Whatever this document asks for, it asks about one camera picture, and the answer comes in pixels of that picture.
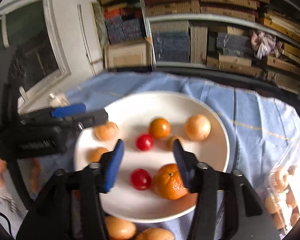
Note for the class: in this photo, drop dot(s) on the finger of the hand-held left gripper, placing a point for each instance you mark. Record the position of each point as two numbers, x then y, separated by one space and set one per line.
68 110
95 118

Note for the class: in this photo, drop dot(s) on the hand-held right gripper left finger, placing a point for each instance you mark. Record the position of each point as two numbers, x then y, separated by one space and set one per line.
113 167

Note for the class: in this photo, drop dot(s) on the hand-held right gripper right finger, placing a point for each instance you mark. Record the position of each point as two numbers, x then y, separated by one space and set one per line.
181 165

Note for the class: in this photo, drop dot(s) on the large orange mandarin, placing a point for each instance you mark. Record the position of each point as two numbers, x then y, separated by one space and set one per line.
167 182

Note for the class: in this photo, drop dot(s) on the small tan round fruit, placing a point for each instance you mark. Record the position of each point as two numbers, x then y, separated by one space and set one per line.
170 142

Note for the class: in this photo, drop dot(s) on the bright red round fruit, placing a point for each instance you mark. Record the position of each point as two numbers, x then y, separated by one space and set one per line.
144 142
140 179

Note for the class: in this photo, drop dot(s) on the small yellow-orange citrus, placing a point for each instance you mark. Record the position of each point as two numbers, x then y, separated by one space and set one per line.
159 128

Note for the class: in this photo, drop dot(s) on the white ceramic plate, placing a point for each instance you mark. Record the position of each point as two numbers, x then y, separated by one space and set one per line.
140 205

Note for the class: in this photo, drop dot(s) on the person's left forearm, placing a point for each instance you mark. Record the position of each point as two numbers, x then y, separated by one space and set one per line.
2 195

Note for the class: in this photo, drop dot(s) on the pile of pale fruits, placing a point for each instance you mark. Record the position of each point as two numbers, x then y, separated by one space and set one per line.
281 180

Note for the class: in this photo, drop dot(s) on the white drink can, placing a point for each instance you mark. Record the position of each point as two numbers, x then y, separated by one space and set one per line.
56 100

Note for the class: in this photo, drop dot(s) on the white long stick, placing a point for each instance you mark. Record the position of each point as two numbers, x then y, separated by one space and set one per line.
86 42

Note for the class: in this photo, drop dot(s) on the dark glass window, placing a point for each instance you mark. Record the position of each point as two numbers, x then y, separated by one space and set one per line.
27 50

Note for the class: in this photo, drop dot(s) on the blue striped tablecloth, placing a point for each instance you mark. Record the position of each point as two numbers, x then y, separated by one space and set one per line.
252 120

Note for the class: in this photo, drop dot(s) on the grey marbled slab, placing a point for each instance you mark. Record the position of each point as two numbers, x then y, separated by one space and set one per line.
100 25

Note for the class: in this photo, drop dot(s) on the clear plastic clamshell container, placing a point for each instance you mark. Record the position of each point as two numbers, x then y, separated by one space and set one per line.
287 160

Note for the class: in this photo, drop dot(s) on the metal shelving rack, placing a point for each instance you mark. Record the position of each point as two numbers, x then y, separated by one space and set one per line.
190 17

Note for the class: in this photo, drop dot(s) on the pink plastic bag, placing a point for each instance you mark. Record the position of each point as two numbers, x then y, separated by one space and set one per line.
263 42

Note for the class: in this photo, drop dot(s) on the beige picture frame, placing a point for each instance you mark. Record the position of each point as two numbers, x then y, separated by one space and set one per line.
127 56

